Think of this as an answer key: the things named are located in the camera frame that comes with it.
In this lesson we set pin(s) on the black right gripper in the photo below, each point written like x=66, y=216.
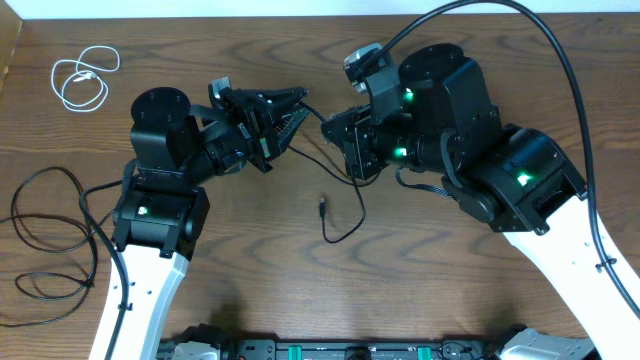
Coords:
x=356, y=143

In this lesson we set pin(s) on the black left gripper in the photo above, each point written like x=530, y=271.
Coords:
x=245, y=108

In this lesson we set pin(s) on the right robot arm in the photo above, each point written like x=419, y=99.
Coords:
x=432, y=113

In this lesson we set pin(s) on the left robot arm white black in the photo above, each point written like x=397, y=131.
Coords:
x=163, y=206

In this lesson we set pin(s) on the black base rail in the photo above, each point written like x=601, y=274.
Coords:
x=519, y=342

